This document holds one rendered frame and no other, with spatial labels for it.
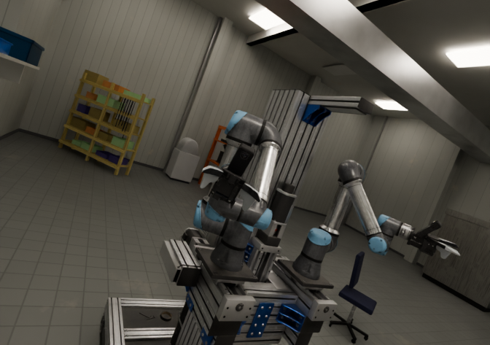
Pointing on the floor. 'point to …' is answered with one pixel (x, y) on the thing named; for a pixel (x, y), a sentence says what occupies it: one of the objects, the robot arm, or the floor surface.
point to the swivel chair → (359, 300)
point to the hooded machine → (183, 161)
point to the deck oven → (456, 221)
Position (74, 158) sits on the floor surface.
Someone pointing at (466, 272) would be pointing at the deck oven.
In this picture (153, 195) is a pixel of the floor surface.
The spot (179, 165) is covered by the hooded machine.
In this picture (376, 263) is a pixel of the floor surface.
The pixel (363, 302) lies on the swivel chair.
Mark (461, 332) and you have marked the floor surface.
